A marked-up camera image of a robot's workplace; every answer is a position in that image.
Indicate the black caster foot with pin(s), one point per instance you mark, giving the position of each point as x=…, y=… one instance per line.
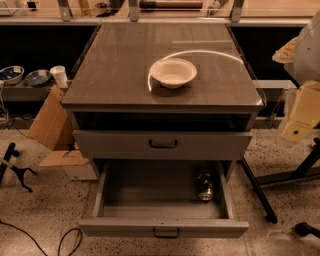
x=304, y=229

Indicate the grey side shelf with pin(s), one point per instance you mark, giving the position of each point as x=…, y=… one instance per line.
x=25, y=93

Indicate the dark blue bowl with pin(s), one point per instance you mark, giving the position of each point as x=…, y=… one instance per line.
x=38, y=78

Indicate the blue patterned bowl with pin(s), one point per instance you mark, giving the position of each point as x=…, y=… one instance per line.
x=11, y=75

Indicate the white paper bowl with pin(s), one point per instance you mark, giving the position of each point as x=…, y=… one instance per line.
x=173, y=73

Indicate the closed grey top drawer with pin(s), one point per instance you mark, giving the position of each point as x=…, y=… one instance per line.
x=162, y=145

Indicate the white paper cup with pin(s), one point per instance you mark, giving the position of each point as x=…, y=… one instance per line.
x=59, y=74

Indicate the black tripod stand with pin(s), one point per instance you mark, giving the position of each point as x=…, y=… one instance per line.
x=20, y=172

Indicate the grey drawer cabinet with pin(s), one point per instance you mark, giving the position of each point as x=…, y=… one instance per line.
x=113, y=90

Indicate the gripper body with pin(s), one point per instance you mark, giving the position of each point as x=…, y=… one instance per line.
x=309, y=55

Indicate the open grey middle drawer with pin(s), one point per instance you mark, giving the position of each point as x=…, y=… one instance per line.
x=159, y=198

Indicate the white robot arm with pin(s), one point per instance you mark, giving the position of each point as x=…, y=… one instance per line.
x=301, y=57

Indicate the black metal stand leg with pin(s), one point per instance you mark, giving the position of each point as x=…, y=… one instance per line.
x=305, y=170

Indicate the orange soda can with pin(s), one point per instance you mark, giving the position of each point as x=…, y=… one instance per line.
x=205, y=187

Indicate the flat cardboard piece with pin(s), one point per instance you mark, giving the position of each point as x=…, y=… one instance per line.
x=64, y=158

